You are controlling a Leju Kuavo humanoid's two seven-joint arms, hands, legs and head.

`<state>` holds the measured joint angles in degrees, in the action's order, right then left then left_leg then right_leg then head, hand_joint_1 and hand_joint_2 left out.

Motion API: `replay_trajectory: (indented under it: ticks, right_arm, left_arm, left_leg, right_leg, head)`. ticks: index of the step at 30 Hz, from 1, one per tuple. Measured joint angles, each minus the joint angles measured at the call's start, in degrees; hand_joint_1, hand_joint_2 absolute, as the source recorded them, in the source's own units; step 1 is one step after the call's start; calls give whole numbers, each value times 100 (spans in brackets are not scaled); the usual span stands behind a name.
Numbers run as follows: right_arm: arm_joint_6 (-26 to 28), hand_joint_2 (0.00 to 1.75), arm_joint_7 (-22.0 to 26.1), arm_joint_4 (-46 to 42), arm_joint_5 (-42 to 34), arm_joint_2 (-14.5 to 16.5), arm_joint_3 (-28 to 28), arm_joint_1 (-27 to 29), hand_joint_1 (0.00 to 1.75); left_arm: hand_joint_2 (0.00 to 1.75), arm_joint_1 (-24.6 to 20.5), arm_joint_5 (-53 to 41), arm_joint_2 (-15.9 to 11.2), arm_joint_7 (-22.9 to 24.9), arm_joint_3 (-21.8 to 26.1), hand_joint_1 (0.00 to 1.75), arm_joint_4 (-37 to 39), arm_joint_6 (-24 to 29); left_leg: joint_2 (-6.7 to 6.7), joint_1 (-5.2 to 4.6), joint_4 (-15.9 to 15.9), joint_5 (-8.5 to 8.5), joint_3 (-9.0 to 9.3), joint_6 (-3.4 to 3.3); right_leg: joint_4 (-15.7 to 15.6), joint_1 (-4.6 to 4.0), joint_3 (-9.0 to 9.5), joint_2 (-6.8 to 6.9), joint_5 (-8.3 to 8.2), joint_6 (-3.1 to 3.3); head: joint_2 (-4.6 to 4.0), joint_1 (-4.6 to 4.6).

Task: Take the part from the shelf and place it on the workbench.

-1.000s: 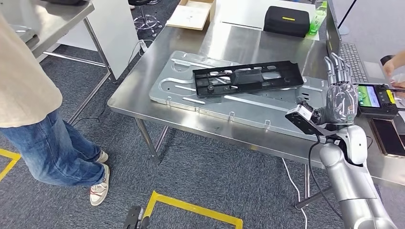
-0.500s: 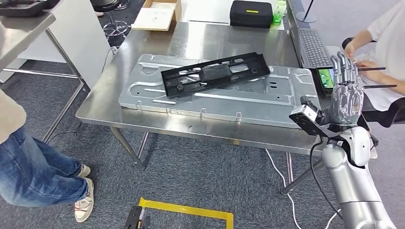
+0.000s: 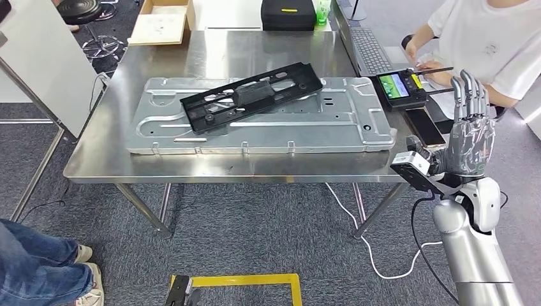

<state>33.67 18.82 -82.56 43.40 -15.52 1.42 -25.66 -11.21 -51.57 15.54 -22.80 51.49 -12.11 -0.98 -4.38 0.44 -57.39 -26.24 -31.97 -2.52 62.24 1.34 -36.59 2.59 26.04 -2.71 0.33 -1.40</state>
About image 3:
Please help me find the steel workbench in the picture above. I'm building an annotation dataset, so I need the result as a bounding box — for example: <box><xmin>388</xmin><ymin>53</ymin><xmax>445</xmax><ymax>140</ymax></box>
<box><xmin>63</xmin><ymin>30</ymin><xmax>424</xmax><ymax>240</ymax></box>

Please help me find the cardboard box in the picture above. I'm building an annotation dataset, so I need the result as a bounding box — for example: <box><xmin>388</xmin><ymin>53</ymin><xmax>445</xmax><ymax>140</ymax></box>
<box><xmin>127</xmin><ymin>0</ymin><xmax>196</xmax><ymax>47</ymax></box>

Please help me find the black smartphone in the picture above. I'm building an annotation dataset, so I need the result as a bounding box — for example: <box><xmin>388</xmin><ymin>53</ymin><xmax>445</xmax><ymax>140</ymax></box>
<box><xmin>403</xmin><ymin>107</ymin><xmax>448</xmax><ymax>149</ymax></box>

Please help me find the stamped sheet metal panel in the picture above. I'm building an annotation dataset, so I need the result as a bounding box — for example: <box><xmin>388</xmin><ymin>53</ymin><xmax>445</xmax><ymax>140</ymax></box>
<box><xmin>126</xmin><ymin>76</ymin><xmax>398</xmax><ymax>156</ymax></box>

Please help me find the person's hand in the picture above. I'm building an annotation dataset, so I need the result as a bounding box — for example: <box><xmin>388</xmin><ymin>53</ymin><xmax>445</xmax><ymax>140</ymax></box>
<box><xmin>404</xmin><ymin>40</ymin><xmax>420</xmax><ymax>63</ymax></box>
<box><xmin>415</xmin><ymin>60</ymin><xmax>454</xmax><ymax>88</ymax></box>

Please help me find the black camera cable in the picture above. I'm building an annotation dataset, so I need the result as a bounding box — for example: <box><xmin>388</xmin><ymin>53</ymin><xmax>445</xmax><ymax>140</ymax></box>
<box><xmin>410</xmin><ymin>192</ymin><xmax>461</xmax><ymax>306</ymax></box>

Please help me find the white foam sheet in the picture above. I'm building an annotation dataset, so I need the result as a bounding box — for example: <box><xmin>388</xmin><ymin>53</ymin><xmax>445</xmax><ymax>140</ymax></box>
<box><xmin>130</xmin><ymin>12</ymin><xmax>187</xmax><ymax>45</ymax></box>

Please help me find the black controller with screen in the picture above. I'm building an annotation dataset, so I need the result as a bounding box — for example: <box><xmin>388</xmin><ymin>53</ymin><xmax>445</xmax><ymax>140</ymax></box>
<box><xmin>371</xmin><ymin>66</ymin><xmax>456</xmax><ymax>112</ymax></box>

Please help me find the black case with yellow label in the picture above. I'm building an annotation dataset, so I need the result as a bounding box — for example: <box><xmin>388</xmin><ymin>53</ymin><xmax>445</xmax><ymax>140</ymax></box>
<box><xmin>260</xmin><ymin>0</ymin><xmax>318</xmax><ymax>32</ymax></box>

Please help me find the black stool with chrome base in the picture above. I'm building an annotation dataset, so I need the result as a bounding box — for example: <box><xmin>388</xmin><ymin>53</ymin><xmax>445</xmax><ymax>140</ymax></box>
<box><xmin>56</xmin><ymin>0</ymin><xmax>126</xmax><ymax>63</ymax></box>

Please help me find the green plastic bottle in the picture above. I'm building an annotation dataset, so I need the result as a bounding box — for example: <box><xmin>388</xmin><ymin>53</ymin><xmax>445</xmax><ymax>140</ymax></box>
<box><xmin>315</xmin><ymin>0</ymin><xmax>333</xmax><ymax>27</ymax></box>

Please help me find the white power cable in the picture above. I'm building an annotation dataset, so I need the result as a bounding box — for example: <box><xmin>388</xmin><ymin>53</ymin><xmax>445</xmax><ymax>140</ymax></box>
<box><xmin>324</xmin><ymin>182</ymin><xmax>445</xmax><ymax>281</ymax></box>

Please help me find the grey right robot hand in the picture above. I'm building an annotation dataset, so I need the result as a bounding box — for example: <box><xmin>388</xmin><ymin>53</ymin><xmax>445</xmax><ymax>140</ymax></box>
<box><xmin>406</xmin><ymin>69</ymin><xmax>496</xmax><ymax>179</ymax></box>

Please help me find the black plastic panel part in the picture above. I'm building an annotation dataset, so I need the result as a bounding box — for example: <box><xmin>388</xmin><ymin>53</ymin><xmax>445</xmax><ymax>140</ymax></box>
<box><xmin>180</xmin><ymin>62</ymin><xmax>325</xmax><ymax>135</ymax></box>

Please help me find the black laptop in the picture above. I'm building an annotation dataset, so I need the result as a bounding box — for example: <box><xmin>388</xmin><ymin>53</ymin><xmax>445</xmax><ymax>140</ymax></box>
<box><xmin>331</xmin><ymin>0</ymin><xmax>395</xmax><ymax>78</ymax></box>

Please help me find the person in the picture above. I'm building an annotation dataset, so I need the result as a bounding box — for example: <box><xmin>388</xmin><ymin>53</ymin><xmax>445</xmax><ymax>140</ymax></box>
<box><xmin>0</xmin><ymin>218</ymin><xmax>105</xmax><ymax>306</ymax></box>
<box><xmin>403</xmin><ymin>0</ymin><xmax>541</xmax><ymax>110</ymax></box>

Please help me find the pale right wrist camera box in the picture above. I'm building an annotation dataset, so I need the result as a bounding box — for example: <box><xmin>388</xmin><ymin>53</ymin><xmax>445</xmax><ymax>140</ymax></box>
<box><xmin>389</xmin><ymin>150</ymin><xmax>434</xmax><ymax>192</ymax></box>

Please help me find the steel side table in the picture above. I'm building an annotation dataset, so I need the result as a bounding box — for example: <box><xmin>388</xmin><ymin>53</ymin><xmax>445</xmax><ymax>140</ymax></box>
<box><xmin>0</xmin><ymin>55</ymin><xmax>66</xmax><ymax>223</ymax></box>

